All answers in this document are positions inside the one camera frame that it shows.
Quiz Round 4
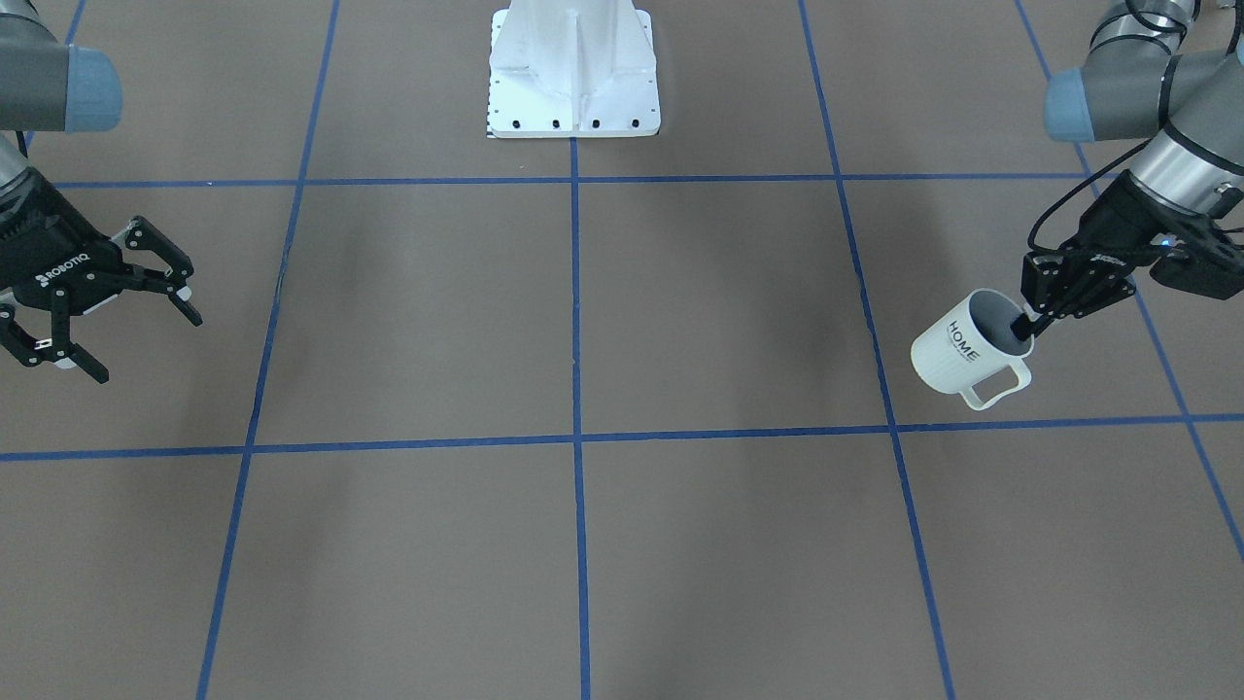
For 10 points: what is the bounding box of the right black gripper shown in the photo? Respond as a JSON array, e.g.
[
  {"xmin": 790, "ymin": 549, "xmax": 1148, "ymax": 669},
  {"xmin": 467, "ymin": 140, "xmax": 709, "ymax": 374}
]
[{"xmin": 0, "ymin": 167, "xmax": 204, "ymax": 384}]

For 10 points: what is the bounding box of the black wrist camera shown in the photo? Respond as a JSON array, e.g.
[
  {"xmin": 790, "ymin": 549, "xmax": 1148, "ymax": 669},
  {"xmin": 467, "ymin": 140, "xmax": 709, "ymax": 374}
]
[{"xmin": 1148, "ymin": 219, "xmax": 1243, "ymax": 300}]

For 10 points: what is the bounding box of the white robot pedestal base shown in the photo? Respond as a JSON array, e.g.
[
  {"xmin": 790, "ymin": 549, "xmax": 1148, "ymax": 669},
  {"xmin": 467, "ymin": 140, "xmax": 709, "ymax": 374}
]
[{"xmin": 486, "ymin": 1, "xmax": 662, "ymax": 139}]

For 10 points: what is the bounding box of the brown table mat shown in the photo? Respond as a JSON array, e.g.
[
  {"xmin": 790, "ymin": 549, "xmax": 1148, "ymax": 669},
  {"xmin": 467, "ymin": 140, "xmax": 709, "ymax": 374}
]
[{"xmin": 2, "ymin": 1, "xmax": 1242, "ymax": 699}]

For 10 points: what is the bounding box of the white ribbed HOME mug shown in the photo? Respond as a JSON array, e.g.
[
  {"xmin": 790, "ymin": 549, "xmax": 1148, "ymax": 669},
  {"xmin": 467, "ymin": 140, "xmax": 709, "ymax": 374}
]
[{"xmin": 911, "ymin": 288, "xmax": 1035, "ymax": 412}]

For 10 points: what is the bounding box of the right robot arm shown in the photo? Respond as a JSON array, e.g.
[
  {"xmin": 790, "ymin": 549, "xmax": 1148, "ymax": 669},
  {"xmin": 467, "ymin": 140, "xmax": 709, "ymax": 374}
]
[{"xmin": 1, "ymin": 1, "xmax": 203, "ymax": 384}]

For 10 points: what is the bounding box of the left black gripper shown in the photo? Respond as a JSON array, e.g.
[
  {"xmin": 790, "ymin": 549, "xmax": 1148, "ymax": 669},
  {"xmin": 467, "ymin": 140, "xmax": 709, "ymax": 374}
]
[{"xmin": 1010, "ymin": 172, "xmax": 1187, "ymax": 339}]

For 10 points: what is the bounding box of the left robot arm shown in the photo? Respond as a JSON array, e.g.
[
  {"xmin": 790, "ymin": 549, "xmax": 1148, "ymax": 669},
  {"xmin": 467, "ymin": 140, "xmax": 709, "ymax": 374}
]
[{"xmin": 1010, "ymin": 1, "xmax": 1243, "ymax": 339}]

